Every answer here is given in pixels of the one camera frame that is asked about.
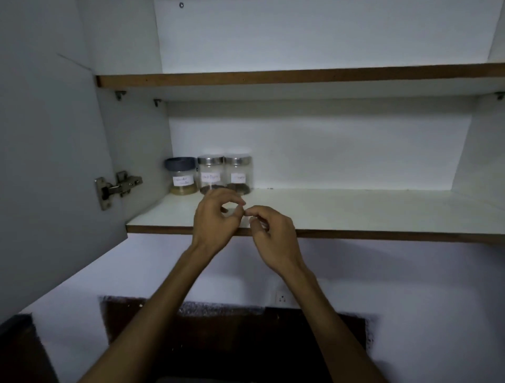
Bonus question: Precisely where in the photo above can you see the person's right hand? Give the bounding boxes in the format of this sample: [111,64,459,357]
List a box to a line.
[244,205,307,278]

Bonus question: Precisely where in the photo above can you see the person's left hand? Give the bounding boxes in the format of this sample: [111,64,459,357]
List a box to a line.
[191,187,247,259]

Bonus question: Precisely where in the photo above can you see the person's left forearm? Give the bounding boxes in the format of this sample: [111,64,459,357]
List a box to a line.
[78,243,221,383]

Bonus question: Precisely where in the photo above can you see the person's right forearm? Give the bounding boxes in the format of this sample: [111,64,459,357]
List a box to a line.
[281,265,389,383]

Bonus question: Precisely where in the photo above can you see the steel-lidded jar with dark spice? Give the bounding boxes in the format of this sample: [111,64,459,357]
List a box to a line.
[197,155,226,195]
[224,154,253,196]

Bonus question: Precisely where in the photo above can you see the blue-lidded spice jar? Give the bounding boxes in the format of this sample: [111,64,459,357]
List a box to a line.
[164,157,198,196]

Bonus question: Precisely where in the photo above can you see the white cabinet shelf with wood edge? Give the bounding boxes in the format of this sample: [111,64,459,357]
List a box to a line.
[125,188,505,244]
[95,62,505,102]

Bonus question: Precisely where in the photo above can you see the metal cabinet hinge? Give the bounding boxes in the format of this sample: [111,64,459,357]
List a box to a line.
[94,170,143,211]

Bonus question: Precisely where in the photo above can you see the white upper cabinet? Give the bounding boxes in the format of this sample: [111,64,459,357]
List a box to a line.
[75,0,505,244]

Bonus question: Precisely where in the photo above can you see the white cabinet door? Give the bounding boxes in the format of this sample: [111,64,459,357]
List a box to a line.
[0,0,129,324]

